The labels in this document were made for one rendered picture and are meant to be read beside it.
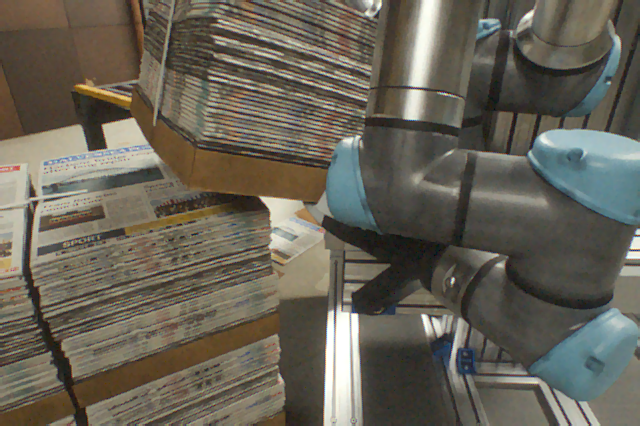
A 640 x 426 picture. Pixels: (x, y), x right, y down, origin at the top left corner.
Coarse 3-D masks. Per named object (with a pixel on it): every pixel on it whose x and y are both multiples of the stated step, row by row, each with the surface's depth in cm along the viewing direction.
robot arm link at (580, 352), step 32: (480, 288) 36; (512, 288) 33; (480, 320) 36; (512, 320) 33; (544, 320) 31; (576, 320) 30; (608, 320) 30; (512, 352) 34; (544, 352) 31; (576, 352) 30; (608, 352) 29; (576, 384) 30; (608, 384) 32
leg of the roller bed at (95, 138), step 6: (96, 126) 145; (102, 126) 146; (84, 132) 146; (90, 132) 144; (96, 132) 145; (102, 132) 147; (90, 138) 145; (96, 138) 146; (102, 138) 147; (90, 144) 146; (96, 144) 146; (102, 144) 148; (90, 150) 148; (96, 150) 147
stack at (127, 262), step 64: (0, 192) 62; (64, 192) 62; (128, 192) 62; (192, 192) 62; (0, 256) 48; (64, 256) 47; (128, 256) 51; (192, 256) 55; (256, 256) 60; (0, 320) 46; (64, 320) 50; (128, 320) 54; (192, 320) 59; (0, 384) 49; (64, 384) 53; (192, 384) 64; (256, 384) 71
